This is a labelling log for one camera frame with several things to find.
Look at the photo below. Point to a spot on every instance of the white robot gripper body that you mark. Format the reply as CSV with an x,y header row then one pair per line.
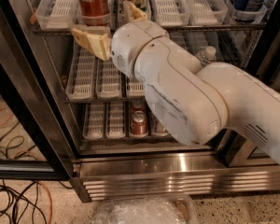
x,y
127,44

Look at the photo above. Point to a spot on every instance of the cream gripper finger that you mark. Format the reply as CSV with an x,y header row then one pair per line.
x,y
133,13
95,39

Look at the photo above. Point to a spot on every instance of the red coke can top shelf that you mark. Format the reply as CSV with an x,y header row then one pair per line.
x,y
94,12

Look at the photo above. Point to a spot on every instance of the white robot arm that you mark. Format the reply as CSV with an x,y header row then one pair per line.
x,y
193,102

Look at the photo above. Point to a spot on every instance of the red can bottom shelf rear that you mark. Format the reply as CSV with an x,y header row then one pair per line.
x,y
138,105

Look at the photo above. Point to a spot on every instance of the stainless steel fridge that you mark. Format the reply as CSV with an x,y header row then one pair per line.
x,y
107,170

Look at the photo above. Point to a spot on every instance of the clear water bottle middle shelf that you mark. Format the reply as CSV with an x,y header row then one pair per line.
x,y
207,55

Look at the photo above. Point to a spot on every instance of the red can bottom shelf front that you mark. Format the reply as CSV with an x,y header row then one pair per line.
x,y
138,126

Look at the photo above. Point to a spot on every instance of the open glass fridge door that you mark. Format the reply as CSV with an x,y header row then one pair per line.
x,y
25,97

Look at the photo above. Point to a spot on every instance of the dark drink bottle white cap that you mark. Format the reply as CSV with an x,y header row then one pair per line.
x,y
157,128

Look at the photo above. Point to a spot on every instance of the clear plastic bin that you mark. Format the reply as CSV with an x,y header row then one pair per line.
x,y
151,209

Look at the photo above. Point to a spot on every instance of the middle wire shelf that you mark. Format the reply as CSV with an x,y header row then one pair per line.
x,y
101,100

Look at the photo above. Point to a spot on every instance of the wire shelf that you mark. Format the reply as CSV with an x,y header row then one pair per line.
x,y
101,100
189,28
101,138

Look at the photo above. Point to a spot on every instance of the bottom wire shelf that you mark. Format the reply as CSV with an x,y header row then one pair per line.
x,y
101,138

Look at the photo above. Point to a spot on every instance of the top wire shelf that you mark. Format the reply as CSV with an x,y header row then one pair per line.
x,y
189,28

